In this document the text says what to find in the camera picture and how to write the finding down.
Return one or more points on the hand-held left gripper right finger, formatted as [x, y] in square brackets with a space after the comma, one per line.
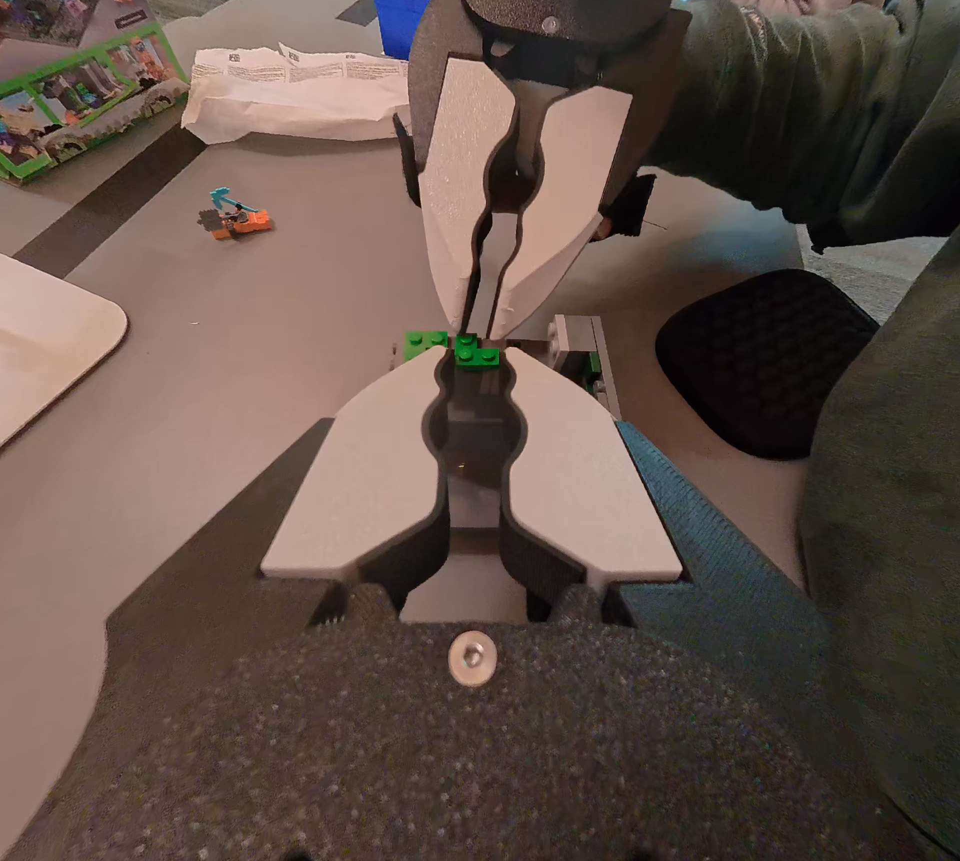
[592, 501]

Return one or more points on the grey brick build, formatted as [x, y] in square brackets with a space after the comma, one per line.
[577, 336]

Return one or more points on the green corner brick plate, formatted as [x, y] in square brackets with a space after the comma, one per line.
[424, 343]

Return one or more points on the white paper bag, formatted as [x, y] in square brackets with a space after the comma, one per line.
[292, 96]

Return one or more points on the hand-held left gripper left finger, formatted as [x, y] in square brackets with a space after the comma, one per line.
[352, 501]

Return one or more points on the person's right hand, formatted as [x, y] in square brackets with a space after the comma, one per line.
[600, 229]

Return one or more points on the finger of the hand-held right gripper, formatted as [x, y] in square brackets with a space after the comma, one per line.
[457, 163]
[577, 186]

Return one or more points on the small green brick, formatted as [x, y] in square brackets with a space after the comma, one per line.
[476, 355]

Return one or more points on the white and wooden book stand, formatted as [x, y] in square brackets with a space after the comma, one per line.
[45, 343]

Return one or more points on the black mesh chair armrest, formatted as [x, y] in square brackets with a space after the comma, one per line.
[757, 366]

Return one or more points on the small orange brick figure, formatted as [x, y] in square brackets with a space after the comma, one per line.
[232, 220]

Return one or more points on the green toy brick set box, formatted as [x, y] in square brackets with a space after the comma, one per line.
[75, 88]

